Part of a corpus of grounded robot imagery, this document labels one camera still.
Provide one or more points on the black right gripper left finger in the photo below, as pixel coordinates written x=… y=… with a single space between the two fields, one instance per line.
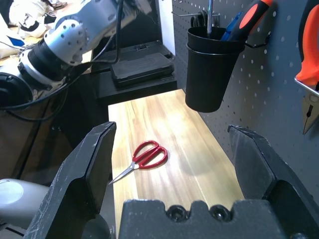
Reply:
x=74 y=186

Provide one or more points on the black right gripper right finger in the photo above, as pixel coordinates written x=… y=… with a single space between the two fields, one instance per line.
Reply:
x=261 y=169

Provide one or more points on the grey metal pegboard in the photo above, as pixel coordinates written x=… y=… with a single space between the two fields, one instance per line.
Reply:
x=269 y=99

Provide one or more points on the silver left robot leg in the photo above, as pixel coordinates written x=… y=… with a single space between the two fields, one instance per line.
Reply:
x=17 y=199

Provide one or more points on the black plastic cup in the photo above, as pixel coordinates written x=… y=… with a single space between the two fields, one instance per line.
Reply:
x=209 y=79

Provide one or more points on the black tool case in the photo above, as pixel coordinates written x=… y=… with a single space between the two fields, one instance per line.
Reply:
x=142 y=67

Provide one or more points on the silver scissors peg hook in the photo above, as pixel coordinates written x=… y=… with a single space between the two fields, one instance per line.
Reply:
x=184 y=15

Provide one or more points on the white cloth pile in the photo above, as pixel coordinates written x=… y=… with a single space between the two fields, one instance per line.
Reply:
x=27 y=15

